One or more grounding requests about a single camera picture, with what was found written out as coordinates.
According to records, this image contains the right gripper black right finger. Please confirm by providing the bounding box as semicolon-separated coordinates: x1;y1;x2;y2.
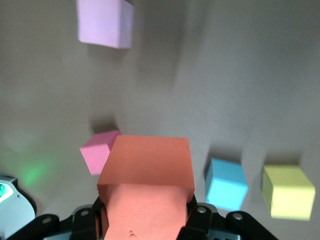
178;196;276;240

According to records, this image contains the blue foam cube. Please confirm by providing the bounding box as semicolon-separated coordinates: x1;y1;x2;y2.
204;157;249;211

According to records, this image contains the orange foam cube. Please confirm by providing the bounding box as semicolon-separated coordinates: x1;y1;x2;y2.
96;135;196;240

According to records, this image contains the yellow foam cube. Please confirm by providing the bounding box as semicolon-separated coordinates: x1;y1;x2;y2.
261;164;316;221

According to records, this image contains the red foam cube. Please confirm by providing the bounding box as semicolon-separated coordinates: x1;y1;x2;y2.
79;129;122;176

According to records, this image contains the pink foam cube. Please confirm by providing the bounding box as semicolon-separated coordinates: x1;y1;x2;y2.
76;0;136;50

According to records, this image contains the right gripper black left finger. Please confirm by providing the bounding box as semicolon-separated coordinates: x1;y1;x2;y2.
0;196;111;240

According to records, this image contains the paper table cover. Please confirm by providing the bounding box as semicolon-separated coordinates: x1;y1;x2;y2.
0;0;320;240

